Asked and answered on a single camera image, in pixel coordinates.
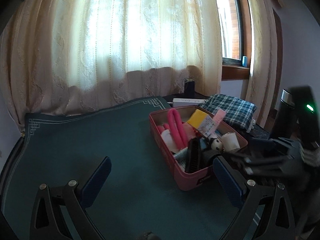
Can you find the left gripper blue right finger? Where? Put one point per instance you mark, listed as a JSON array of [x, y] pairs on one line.
[[231, 181]]

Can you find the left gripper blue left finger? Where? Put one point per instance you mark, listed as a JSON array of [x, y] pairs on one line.
[[95, 182]]

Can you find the black comb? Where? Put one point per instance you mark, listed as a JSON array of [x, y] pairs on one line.
[[195, 159]]

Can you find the white tape roll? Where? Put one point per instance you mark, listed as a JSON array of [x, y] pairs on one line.
[[230, 142]]

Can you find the black thermos flask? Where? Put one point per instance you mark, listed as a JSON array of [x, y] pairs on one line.
[[286, 122]]

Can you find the panda figurine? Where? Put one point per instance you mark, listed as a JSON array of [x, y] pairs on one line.
[[216, 144]]

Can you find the dark green table mat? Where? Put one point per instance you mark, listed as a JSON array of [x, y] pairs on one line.
[[139, 195]]

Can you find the plaid folded cloth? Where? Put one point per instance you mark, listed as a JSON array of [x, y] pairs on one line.
[[239, 113]]

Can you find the blue glitter tube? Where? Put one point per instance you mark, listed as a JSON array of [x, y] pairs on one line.
[[181, 155]]

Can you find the thin pink hair roller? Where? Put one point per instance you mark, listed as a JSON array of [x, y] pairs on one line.
[[218, 117]]

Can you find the red tin storage box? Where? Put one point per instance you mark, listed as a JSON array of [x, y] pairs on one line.
[[161, 133]]

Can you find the yellow white small carton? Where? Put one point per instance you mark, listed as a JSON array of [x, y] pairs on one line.
[[203, 123]]

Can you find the pink thread spool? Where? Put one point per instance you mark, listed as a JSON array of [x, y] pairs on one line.
[[189, 131]]

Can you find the pink foam curler loop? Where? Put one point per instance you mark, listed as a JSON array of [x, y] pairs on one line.
[[176, 129]]

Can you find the blue bottle on sill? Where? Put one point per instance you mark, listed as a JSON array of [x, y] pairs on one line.
[[244, 61]]

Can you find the white power strip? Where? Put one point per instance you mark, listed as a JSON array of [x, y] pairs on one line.
[[179, 102]]

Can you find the dark thread cone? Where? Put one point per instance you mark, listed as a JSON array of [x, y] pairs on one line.
[[189, 88]]

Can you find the beige lace curtain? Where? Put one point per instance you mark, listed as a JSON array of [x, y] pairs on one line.
[[68, 57]]

